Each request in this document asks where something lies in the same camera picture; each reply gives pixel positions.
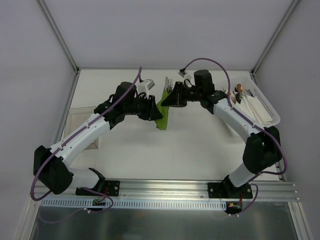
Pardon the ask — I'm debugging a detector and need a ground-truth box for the green paper napkin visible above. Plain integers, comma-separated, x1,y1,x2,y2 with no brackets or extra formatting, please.
154,88,169,131

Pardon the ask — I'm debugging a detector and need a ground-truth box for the silver table knife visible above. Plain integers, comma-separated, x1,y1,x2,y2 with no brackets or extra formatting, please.
164,76,171,93

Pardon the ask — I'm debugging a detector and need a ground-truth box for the clear smoked plastic box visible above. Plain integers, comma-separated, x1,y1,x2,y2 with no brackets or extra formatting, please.
63,106,96,138

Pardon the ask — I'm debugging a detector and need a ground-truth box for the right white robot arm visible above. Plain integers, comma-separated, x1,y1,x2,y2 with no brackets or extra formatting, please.
161,70,283,198

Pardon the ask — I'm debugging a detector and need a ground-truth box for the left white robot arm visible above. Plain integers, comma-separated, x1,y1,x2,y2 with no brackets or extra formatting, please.
33,79,163,195

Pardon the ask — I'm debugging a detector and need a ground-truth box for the white rolled napkin bundle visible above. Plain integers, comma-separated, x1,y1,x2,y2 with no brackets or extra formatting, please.
245,95,272,125

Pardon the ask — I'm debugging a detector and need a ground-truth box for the copper fork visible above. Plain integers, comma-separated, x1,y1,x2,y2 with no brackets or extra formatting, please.
229,94,237,104

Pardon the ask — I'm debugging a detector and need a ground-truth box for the copper spoon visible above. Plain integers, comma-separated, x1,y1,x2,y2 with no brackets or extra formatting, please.
236,83,244,96

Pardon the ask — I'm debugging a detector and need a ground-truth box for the white plastic basket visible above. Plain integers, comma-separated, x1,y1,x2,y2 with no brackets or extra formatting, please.
230,76,281,127

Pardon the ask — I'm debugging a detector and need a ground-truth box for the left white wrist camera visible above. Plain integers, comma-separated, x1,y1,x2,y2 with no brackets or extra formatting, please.
137,79,155,98

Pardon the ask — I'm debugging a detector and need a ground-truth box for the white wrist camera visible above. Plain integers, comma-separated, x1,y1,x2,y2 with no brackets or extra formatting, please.
178,68,191,79
137,79,155,98

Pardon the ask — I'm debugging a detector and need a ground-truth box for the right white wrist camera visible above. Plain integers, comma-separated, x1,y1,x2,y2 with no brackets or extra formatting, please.
178,68,191,79

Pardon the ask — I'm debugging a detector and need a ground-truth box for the aluminium rail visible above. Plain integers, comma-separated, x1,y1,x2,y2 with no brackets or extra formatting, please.
29,176,300,202

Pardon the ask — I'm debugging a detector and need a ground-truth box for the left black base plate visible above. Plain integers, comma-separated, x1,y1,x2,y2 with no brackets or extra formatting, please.
75,180,121,197

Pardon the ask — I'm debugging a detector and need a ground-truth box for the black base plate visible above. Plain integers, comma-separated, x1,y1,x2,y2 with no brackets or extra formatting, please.
207,182,253,199
75,180,121,197

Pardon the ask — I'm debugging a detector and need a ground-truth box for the white slotted cable duct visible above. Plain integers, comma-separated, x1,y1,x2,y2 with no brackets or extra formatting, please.
40,197,227,211

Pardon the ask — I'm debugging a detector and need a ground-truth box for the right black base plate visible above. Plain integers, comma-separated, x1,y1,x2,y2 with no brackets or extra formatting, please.
207,182,253,199

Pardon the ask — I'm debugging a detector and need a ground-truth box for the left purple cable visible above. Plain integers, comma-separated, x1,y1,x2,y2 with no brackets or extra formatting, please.
30,66,143,213

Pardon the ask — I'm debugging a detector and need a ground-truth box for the right frame post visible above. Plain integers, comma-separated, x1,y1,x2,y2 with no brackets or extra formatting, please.
251,0,300,77

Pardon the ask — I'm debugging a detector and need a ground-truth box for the frame post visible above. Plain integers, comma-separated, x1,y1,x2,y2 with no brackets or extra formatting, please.
35,0,79,73
251,0,300,77

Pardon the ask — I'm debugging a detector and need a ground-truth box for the left frame post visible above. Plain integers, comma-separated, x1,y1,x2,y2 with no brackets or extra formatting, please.
35,0,79,73

